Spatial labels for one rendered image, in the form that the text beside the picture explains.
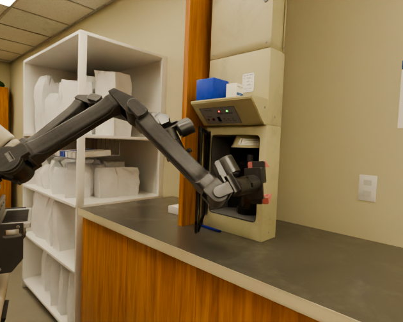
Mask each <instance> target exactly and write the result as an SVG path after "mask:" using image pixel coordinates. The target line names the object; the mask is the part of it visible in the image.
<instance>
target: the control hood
mask: <svg viewBox="0 0 403 322"><path fill-rule="evenodd" d="M267 104H268V99H266V98H262V97H259V96H254V95H244V96H233V97H226V98H215V99H208V100H197V101H191V105H192V106H193V108H194V110H195V111H196V113H197V115H198V117H199V118H200V120H201V122H202V123H203V125H204V126H229V125H266V124H267ZM228 106H234V107H235V110H236V111H237V114H238V115H239V117H240V119H241V121H242V123H220V124H207V122H206V121H205V118H204V117H203V115H202V114H201V112H200V110H199V109H204V108H213V107H228Z"/></svg>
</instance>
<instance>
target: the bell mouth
mask: <svg viewBox="0 0 403 322"><path fill-rule="evenodd" d="M231 147H232V148H260V138H259V136H258V135H237V136H236V138H235V140H234V142H233V144H232V146H231Z"/></svg>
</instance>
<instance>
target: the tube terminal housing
mask: <svg viewBox="0 0 403 322"><path fill-rule="evenodd" d="M284 62H285V55H284V54H283V53H281V52H280V51H278V50H276V49H274V48H272V47H269V48H266V49H261V50H256V51H252V52H247V53H243V54H239V55H235V56H230V57H225V58H221V59H217V60H213V61H210V74H209V78H211V77H215V78H218V79H222V80H224V81H228V83H229V84H231V83H239V84H242V74H243V73H250V72H255V83H254V92H248V93H243V96H244V95H254V96H259V97H262V98H266V99H268V104H267V124H266V125H229V126H207V131H211V136H210V160H211V144H212V136H216V137H236V136H237V135H258V136H259V138H260V151H259V161H266V162H267V164H268V165H269V166H270V167H266V168H265V172H266V183H263V186H264V194H272V196H271V199H270V202H269V204H257V214H256V220H255V222H248V221H245V220H240V219H237V218H232V217H227V216H224V215H219V214H216V213H212V212H210V210H209V205H208V214H207V215H205V216H204V218H203V225H206V226H209V227H213V228H216V229H219V230H221V231H224V232H227V233H232V234H235V235H238V236H241V237H245V238H249V239H251V240H255V241H258V242H264V241H266V240H269V239H271V238H274V237H275V231H276V208H277V195H278V171H279V159H280V135H281V111H282V98H283V75H284ZM209 172H210V167H209Z"/></svg>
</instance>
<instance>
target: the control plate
mask: <svg viewBox="0 0 403 322"><path fill-rule="evenodd" d="M199 110H200V112H201V114H202V115H203V117H204V118H205V121H206V122H207V124H220V123H242V121H241V119H240V117H239V115H238V114H237V111H236V110H235V107H234V106H228V107H213V108H204V109H199ZM226 110H227V111H228V112H226ZM218 111H220V112H218ZM217 117H220V118H221V120H222V121H219V120H218V118H217ZM212 118H214V119H215V121H213V120H212ZM223 118H225V119H223ZM228 118H230V119H228ZM233 118H235V119H233ZM208 119H210V121H209V120H208Z"/></svg>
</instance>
